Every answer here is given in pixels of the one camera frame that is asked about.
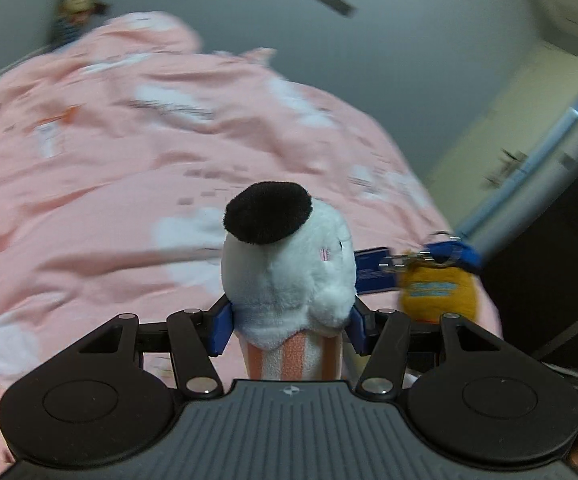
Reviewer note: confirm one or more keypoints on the white plush dog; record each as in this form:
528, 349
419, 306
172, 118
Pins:
284, 270

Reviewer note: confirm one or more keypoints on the blue card box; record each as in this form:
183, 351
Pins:
371, 270

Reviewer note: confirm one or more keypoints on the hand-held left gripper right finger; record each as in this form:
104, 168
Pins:
357, 332

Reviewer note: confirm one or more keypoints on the cream door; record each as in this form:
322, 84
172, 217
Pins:
519, 110

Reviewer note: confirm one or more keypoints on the pink printed blanket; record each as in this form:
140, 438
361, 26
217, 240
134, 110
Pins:
94, 185

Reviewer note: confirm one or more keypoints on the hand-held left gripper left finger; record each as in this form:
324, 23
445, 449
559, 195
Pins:
221, 327

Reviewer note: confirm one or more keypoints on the grey metal pole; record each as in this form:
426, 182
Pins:
534, 180

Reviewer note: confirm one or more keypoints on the pile of colourful plush toys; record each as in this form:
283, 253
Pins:
79, 0

